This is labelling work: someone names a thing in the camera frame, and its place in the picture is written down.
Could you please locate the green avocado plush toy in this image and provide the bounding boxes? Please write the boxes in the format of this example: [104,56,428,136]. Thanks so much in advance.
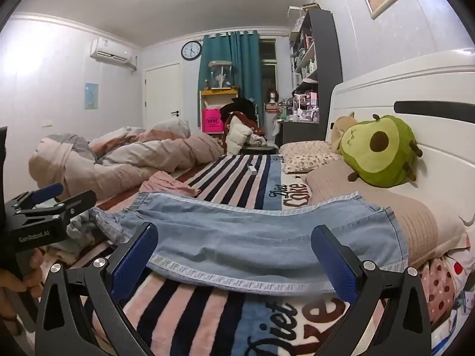
[338,114,424,188]

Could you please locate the person's left hand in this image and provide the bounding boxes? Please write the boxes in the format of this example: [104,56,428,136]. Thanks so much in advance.
[0,248,46,305]

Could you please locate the round wall clock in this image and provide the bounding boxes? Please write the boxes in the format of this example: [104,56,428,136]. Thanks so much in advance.
[180,40,203,61]

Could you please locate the clear display box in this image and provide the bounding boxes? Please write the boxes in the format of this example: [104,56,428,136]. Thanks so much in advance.
[287,5,309,33]

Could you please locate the pink box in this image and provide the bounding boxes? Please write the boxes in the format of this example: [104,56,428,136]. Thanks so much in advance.
[202,107,224,133]

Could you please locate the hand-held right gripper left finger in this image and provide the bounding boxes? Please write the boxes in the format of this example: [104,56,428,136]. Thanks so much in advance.
[34,222,160,356]

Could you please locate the small blue wall poster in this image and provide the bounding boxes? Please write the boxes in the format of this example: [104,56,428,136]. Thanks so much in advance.
[85,82,99,110]

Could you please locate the brown plush toy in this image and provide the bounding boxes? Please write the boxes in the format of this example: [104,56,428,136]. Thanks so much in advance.
[330,112,359,152]

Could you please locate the light green cloth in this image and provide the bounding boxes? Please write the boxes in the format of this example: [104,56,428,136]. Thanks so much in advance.
[48,209,115,268]

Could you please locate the beige pillow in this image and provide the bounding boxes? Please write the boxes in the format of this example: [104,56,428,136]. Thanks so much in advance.
[304,163,468,268]

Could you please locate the white air conditioner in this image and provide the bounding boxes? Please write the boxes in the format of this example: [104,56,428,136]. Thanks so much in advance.
[90,38,138,71]

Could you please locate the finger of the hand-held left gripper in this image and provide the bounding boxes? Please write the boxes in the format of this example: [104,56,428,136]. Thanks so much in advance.
[15,190,98,220]
[5,182,64,212]

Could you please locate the pink pleated cloth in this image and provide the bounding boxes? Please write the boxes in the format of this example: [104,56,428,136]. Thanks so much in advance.
[139,171,201,197]

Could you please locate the pile of clothes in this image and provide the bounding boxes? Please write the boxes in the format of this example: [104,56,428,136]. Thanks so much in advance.
[220,97,268,155]

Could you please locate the window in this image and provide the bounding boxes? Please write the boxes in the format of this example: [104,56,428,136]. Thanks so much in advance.
[259,38,278,127]

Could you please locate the striped printed blanket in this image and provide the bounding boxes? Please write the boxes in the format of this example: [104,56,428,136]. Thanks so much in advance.
[48,152,394,356]

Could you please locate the pink polka dot bedsheet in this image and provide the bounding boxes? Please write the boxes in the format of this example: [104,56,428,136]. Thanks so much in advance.
[419,247,475,329]

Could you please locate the floral pillow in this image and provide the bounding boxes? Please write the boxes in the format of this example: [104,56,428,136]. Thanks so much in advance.
[278,141,344,174]

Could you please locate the white door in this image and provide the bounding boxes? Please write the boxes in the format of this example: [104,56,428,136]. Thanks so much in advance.
[144,63,181,130]

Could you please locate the glass display case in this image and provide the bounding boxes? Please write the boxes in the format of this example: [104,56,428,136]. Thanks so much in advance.
[207,60,235,90]

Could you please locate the pink and grey quilt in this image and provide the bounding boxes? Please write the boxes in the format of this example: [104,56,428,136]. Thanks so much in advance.
[29,119,225,201]

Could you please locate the light blue denim pants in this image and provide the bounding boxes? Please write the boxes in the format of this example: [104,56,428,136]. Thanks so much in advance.
[89,191,409,297]

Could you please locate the yellow shelf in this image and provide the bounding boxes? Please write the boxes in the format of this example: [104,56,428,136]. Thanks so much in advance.
[199,86,240,134]

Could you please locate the teal curtain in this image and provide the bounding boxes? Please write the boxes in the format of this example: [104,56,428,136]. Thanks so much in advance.
[197,30,264,127]

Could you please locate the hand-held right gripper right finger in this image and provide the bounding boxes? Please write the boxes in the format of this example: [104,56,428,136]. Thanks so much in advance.
[311,225,433,356]

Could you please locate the cluttered dark desk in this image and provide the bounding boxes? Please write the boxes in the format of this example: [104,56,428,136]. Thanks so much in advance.
[273,93,327,145]

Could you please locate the white bed headboard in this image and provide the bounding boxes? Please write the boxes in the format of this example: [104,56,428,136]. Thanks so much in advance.
[324,50,475,238]

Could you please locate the dark grey bookshelf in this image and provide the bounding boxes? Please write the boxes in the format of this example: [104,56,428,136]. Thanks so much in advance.
[289,7,344,95]

